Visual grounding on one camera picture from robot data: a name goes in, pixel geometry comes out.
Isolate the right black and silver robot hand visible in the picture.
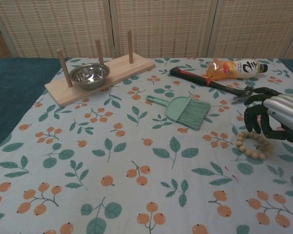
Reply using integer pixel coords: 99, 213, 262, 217
244, 86, 293, 143

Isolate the mint green hand brush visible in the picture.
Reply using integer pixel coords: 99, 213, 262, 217
146, 95, 211, 131

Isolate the wooden bead bracelet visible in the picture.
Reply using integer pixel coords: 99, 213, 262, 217
236, 130, 273, 160

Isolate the wooden three-peg board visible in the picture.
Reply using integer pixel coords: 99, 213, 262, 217
44, 29, 156, 107

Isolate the orange drink plastic bottle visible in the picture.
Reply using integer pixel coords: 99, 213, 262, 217
206, 59, 269, 81

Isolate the floral leaf and fruit tablecloth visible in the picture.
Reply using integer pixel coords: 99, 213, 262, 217
0, 57, 293, 234

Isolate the stainless steel bowl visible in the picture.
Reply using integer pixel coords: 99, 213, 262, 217
69, 63, 110, 91

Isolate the red and black claw hammer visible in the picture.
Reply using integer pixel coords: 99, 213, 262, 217
169, 67, 255, 106

